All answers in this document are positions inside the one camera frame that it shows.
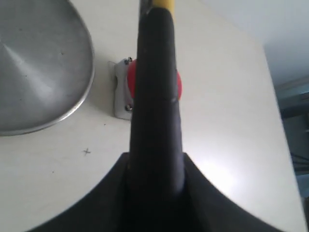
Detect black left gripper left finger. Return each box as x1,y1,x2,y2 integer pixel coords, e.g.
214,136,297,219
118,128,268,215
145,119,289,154
28,152,131,232

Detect red dome push button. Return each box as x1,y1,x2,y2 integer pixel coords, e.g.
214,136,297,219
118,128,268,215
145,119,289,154
108,57,183,120

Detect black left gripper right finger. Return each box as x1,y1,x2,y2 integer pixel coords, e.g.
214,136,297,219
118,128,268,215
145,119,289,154
184,153,279,232

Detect round stainless steel plate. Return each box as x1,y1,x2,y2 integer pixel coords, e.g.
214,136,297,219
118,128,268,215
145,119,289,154
0,0,95,136

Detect yellow black claw hammer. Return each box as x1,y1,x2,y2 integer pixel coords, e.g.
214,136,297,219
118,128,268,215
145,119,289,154
125,0,185,232

